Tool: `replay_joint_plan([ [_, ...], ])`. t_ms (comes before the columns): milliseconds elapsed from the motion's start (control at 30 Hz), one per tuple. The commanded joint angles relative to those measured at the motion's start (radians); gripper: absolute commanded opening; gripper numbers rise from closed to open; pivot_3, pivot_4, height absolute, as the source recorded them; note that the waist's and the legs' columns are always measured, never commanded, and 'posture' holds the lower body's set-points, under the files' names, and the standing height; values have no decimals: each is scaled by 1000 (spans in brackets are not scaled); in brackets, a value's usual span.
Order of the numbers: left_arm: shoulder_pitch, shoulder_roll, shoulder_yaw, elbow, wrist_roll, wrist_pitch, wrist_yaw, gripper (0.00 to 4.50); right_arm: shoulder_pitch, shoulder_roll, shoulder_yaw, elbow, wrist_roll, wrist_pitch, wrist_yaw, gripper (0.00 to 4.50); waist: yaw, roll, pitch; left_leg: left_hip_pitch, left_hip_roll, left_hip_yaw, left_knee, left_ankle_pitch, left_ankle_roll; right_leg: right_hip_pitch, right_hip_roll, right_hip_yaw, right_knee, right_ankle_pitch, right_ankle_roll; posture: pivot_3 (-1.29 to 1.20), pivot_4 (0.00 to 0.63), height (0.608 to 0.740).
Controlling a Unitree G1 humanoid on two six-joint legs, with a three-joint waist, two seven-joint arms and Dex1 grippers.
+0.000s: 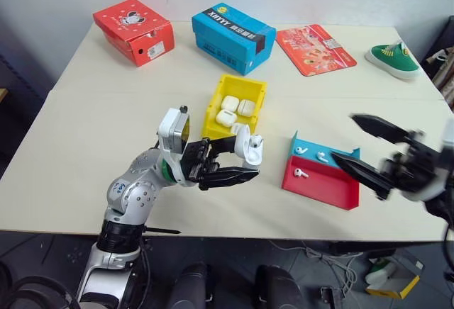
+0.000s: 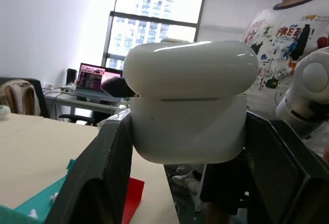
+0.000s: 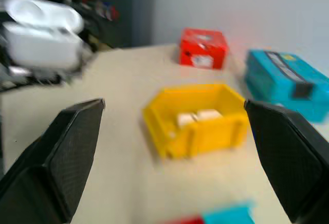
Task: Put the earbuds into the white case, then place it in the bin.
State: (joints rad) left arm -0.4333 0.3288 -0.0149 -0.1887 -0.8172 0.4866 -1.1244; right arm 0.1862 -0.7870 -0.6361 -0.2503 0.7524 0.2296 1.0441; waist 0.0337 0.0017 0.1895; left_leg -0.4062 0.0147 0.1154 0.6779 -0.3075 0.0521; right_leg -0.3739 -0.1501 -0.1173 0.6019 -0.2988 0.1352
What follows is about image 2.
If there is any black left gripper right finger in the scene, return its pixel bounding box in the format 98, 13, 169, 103
241, 109, 329, 224

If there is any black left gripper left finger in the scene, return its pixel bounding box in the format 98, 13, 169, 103
46, 113, 134, 224

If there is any white earbud case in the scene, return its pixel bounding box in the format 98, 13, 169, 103
123, 40, 260, 165

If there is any teal bin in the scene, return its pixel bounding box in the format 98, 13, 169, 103
0, 204, 36, 224

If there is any red flat sheet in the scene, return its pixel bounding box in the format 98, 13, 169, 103
120, 177, 145, 224

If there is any teal mat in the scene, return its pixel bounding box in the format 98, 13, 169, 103
13, 159, 78, 224

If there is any white desk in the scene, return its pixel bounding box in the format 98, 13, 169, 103
42, 87, 131, 123

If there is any black office chair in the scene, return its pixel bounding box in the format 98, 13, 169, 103
0, 77, 50, 119

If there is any black rounded chair back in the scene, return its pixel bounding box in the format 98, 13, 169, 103
101, 77, 139, 99

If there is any open laptop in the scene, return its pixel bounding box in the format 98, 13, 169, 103
68, 62, 124, 102

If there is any beige jacket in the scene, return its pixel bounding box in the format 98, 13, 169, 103
4, 79, 42, 117

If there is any black box on desk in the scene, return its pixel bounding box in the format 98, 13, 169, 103
66, 68, 78, 86

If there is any white round object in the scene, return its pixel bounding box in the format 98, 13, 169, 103
0, 105, 11, 121

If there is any person in white printed T-shirt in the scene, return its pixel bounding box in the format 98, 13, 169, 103
199, 0, 329, 224

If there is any dark window frame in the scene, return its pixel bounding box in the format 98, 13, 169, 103
101, 0, 210, 68

